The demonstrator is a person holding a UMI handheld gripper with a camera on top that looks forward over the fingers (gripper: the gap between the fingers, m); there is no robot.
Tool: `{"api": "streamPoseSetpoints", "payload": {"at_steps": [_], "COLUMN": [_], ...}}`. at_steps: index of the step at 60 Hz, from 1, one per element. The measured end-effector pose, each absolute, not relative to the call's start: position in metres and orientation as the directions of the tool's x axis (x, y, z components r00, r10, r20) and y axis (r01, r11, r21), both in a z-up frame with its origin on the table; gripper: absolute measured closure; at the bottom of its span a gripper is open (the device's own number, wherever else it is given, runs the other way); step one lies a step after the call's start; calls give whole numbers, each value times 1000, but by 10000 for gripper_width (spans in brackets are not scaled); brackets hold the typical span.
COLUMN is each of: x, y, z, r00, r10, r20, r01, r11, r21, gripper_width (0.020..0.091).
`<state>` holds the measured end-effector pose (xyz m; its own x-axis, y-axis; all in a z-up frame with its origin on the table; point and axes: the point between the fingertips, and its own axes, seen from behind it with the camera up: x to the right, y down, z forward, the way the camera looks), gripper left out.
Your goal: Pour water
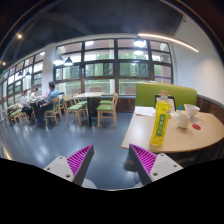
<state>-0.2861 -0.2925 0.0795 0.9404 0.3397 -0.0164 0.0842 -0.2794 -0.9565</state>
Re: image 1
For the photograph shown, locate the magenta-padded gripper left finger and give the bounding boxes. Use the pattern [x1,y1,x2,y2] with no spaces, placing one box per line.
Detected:
[43,144,95,187]

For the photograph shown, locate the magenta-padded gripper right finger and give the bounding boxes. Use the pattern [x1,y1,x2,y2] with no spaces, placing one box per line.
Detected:
[128,143,184,186]

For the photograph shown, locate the yellow drink bottle green label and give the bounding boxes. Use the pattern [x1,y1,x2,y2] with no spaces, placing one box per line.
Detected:
[149,89,172,148]

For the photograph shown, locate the white mug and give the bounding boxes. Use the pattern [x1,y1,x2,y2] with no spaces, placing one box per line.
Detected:
[175,113,191,130]

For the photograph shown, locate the white paper sheets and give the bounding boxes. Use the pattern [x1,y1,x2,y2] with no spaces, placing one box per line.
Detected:
[134,105,157,117]

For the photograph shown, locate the white bowl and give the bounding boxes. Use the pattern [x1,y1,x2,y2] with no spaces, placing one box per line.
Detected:
[183,103,201,120]

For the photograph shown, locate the person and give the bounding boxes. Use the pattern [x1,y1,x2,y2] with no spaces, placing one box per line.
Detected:
[29,87,41,101]
[35,80,60,128]
[20,89,34,123]

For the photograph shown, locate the green upholstered bench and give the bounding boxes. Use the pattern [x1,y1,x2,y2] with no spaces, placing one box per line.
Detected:
[134,82,198,111]

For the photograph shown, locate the group of wooden green-seat chairs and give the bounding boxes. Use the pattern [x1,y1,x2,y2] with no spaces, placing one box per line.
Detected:
[3,92,120,129]

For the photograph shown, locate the large dark-framed window front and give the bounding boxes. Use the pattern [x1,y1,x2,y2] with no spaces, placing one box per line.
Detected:
[0,38,174,108]

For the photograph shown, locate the group of pendant ceiling lamps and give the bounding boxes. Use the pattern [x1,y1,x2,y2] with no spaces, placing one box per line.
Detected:
[16,36,148,78]

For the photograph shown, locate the long curved ceiling light strip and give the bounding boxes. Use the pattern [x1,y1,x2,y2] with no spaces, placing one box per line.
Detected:
[137,32,200,54]

